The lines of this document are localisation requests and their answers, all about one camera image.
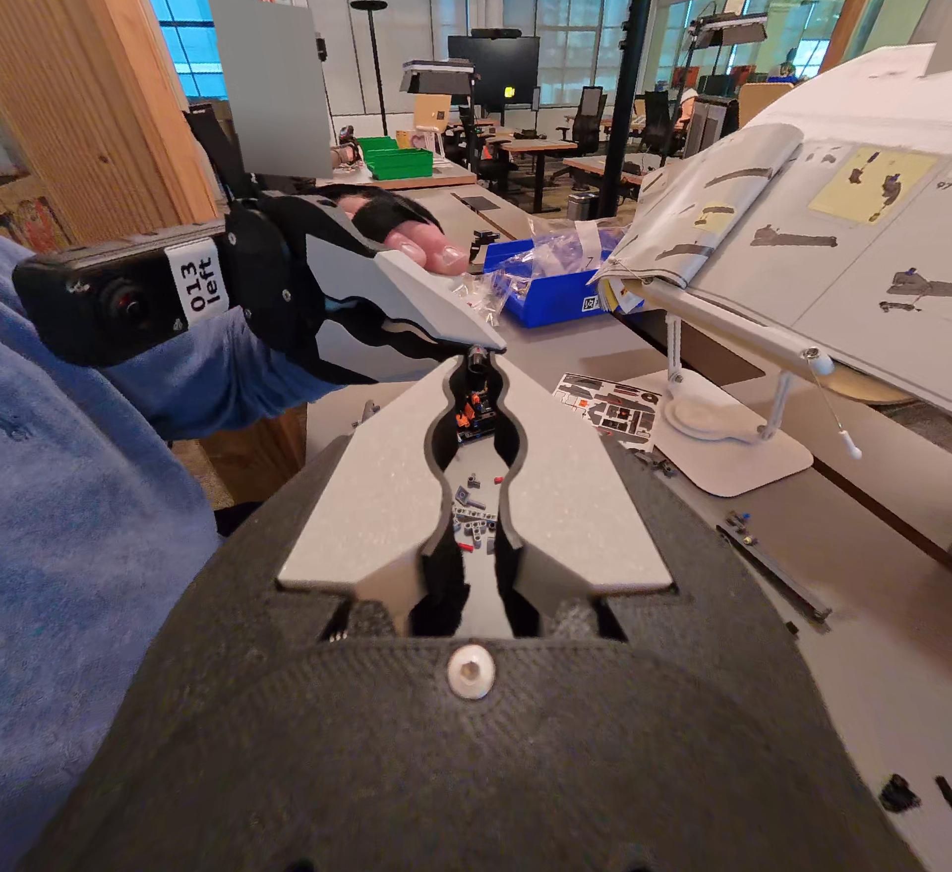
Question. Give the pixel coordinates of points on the black metal pole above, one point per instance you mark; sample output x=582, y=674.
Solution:
x=632, y=69

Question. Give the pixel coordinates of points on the dark grey lego pin joiner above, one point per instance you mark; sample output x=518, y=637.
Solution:
x=476, y=359

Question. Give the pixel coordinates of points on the light grey T-shaped lego beam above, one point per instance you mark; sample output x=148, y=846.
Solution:
x=476, y=531

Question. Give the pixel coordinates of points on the black floor lamp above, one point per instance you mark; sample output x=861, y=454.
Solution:
x=375, y=61

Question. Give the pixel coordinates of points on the white desk stand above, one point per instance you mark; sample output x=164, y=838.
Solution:
x=736, y=448

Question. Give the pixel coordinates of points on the green plastic bin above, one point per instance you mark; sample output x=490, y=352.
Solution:
x=398, y=159

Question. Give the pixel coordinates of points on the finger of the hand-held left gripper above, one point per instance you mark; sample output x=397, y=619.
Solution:
x=424, y=299
x=357, y=355

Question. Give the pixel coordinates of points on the long light grey lego beam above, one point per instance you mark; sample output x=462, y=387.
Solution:
x=476, y=513

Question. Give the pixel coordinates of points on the lego car chassis assembly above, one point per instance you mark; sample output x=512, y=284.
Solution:
x=476, y=411

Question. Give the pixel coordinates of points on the person's left hand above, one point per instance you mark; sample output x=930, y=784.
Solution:
x=435, y=251

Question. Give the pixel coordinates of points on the long dark grey lego beam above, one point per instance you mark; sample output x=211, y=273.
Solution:
x=773, y=567

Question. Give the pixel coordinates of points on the grey square lego plate bar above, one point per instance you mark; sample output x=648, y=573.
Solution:
x=465, y=493

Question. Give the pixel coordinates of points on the grey office table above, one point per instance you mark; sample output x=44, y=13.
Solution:
x=461, y=206

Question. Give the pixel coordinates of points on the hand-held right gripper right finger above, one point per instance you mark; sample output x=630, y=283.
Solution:
x=587, y=515

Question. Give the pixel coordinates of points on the blue plastic bin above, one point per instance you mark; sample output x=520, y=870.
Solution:
x=550, y=292

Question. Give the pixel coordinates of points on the grey lego connector blue pin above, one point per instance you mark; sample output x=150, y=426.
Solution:
x=738, y=519

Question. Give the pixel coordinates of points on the open instruction booklet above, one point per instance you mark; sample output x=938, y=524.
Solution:
x=818, y=217

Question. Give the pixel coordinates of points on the sticker sheet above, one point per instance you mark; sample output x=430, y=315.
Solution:
x=606, y=407

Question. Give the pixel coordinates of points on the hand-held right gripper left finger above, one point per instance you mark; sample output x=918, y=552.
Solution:
x=364, y=515

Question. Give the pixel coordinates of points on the person's blue clothed torso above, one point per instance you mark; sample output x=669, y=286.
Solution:
x=89, y=552

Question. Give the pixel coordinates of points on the black wall monitor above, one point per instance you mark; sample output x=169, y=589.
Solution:
x=494, y=69

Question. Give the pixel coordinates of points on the wooden support post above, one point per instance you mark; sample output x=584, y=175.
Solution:
x=97, y=106

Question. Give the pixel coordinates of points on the clear plastic bags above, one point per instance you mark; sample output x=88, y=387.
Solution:
x=543, y=255

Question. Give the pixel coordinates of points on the black office chair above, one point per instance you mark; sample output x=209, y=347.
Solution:
x=219, y=151
x=591, y=117

